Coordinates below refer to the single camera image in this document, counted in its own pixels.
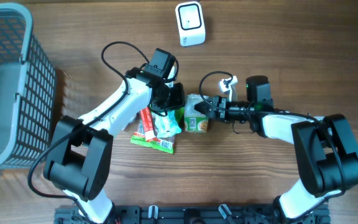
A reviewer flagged green snack bag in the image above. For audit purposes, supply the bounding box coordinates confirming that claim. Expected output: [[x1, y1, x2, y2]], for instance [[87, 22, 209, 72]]
[[130, 108, 184, 154]]

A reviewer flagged light blue candy packet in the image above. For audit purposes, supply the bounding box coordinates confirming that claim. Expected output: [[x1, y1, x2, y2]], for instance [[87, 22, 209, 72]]
[[152, 111, 181, 138]]

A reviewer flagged black left camera cable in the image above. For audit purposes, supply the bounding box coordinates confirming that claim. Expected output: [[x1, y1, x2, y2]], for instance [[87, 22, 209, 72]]
[[27, 41, 180, 224]]

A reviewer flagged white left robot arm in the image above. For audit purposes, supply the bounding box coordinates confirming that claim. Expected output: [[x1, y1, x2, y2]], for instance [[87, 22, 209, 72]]
[[44, 49, 184, 223]]

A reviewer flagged cup noodles container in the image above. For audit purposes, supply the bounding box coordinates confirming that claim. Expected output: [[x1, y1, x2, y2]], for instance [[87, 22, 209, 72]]
[[184, 94, 209, 133]]

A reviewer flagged red stick packet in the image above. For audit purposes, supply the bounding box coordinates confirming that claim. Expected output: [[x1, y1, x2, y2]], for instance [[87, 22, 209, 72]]
[[140, 107, 157, 142]]

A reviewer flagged dark grey plastic basket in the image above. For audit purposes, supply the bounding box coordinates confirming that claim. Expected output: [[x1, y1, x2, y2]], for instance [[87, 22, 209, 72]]
[[0, 3, 57, 169]]

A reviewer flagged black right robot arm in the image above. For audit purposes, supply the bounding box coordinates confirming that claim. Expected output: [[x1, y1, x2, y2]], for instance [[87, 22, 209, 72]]
[[194, 75, 358, 223]]

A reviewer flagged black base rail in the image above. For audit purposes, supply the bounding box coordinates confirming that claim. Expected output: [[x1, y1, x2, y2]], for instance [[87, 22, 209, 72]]
[[53, 204, 331, 224]]

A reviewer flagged white barcode scanner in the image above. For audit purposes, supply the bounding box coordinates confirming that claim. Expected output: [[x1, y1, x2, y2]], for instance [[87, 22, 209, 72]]
[[175, 1, 206, 47]]

